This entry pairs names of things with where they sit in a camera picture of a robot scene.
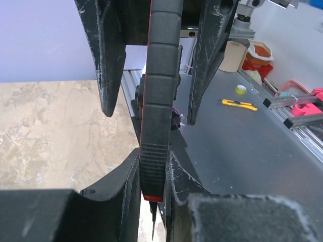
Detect pink plastic part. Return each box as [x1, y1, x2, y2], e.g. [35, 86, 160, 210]
[291, 88, 322, 116]

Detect red plastic crate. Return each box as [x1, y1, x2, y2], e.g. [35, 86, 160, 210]
[242, 59, 273, 80]

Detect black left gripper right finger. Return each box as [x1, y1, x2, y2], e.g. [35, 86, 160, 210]
[165, 153, 322, 241]

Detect white tray orange contents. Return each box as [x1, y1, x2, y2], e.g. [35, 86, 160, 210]
[246, 40, 274, 66]

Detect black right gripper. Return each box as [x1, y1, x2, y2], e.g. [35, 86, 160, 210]
[75, 0, 239, 126]

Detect small yellow tape roll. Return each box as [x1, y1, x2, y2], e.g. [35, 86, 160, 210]
[235, 85, 247, 95]

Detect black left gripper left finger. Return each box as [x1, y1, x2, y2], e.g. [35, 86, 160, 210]
[1, 149, 141, 241]

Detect red black utility knife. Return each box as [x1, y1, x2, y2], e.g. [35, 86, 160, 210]
[138, 0, 184, 241]

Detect aluminium frame rail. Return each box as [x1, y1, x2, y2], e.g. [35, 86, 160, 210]
[121, 70, 142, 117]

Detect yellow utility knife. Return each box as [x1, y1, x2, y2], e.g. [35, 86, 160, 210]
[220, 99, 258, 111]

